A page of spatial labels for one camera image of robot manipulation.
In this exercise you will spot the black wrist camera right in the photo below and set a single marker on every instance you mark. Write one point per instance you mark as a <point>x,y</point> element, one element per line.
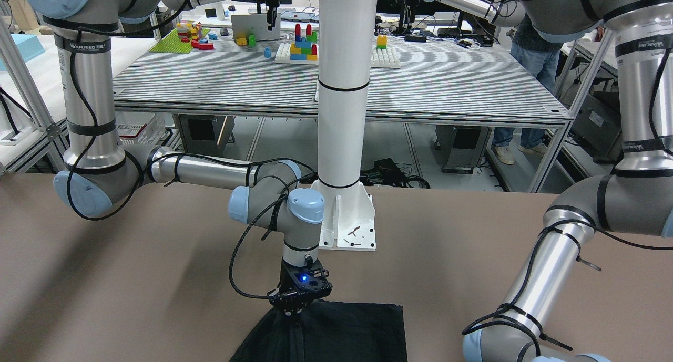
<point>315,276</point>

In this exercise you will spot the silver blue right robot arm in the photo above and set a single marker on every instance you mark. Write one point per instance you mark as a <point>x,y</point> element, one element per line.
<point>101,174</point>

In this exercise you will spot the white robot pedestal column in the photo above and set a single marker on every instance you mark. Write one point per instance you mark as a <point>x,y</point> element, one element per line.
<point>344,115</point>

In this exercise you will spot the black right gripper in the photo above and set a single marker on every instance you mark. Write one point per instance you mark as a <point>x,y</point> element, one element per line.
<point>284,283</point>

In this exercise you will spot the black printed t-shirt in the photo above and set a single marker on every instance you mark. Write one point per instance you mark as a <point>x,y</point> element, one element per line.
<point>328,331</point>

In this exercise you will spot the toy block table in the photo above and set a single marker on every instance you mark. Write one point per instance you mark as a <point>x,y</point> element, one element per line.
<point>438,82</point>

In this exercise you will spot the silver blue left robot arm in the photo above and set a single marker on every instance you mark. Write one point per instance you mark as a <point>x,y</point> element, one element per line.
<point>636,198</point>

